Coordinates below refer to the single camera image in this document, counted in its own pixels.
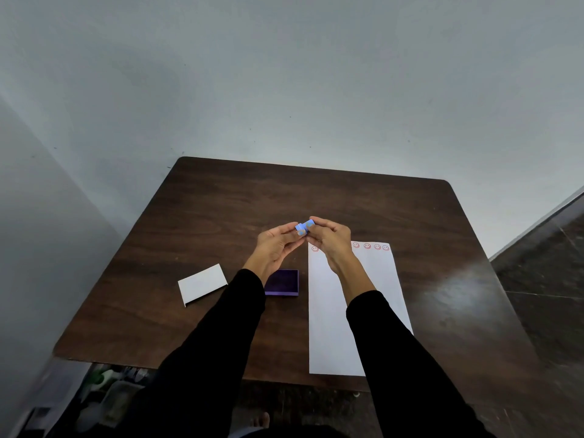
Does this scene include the white paper sheet, red stamps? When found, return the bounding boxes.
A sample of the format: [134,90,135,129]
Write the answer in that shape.
[308,242,414,377]

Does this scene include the person's left forearm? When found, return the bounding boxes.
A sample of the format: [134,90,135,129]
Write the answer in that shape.
[120,254,280,438]

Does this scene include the clear plastic container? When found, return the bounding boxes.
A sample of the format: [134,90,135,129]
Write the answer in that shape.
[98,381,144,427]

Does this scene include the white box lid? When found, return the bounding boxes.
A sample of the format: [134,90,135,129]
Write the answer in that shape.
[177,263,229,308]

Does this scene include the green-capped white bottle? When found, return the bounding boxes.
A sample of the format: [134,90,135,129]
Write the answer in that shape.
[89,366,120,392]

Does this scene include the person's right forearm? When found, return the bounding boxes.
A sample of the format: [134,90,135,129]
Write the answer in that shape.
[325,253,497,438]

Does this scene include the person's right hand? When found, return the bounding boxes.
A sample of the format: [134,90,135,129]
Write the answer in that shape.
[306,216,355,269]

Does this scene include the person's left hand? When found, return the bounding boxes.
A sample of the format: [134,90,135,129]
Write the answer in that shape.
[254,222,307,272]

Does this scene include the purple ink pad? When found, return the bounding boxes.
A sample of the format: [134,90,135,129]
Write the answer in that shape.
[265,269,299,297]

